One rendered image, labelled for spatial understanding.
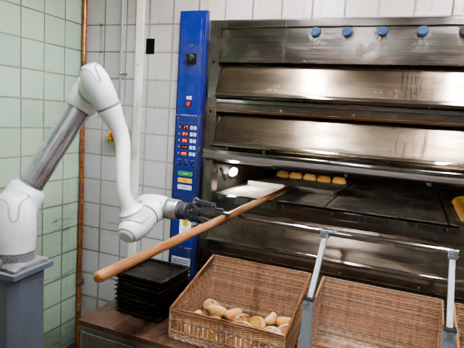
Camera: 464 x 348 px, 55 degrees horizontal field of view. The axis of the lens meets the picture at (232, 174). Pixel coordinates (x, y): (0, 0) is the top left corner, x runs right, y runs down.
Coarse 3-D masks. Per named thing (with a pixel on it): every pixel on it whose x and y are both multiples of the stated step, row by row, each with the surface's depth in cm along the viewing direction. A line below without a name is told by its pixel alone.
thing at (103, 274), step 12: (276, 192) 246; (252, 204) 210; (228, 216) 183; (192, 228) 157; (204, 228) 162; (168, 240) 140; (180, 240) 146; (144, 252) 128; (156, 252) 132; (120, 264) 117; (132, 264) 121; (96, 276) 110; (108, 276) 112
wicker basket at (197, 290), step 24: (216, 264) 242; (240, 264) 237; (264, 264) 232; (192, 288) 222; (216, 288) 239; (240, 288) 235; (264, 288) 230; (288, 288) 226; (192, 312) 198; (264, 312) 229; (288, 312) 224; (168, 336) 204; (192, 336) 199; (240, 336) 190; (264, 336) 186; (288, 336) 184
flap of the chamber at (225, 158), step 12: (204, 156) 227; (216, 156) 224; (228, 156) 222; (240, 156) 219; (288, 168) 228; (300, 168) 216; (312, 168) 206; (324, 168) 204; (336, 168) 202; (348, 168) 200; (360, 168) 198; (396, 180) 208; (408, 180) 198; (420, 180) 189; (432, 180) 187; (444, 180) 185; (456, 180) 183
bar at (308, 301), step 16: (272, 224) 192; (288, 224) 190; (368, 240) 177; (384, 240) 175; (400, 240) 173; (320, 256) 178; (448, 256) 166; (448, 272) 164; (448, 288) 159; (304, 304) 166; (448, 304) 155; (304, 320) 167; (448, 320) 152; (304, 336) 167; (448, 336) 148
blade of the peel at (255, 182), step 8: (248, 184) 285; (256, 184) 283; (264, 184) 281; (272, 184) 279; (280, 184) 277; (296, 184) 298; (304, 184) 300; (312, 184) 302; (312, 192) 270; (320, 192) 268; (328, 192) 266; (336, 192) 275
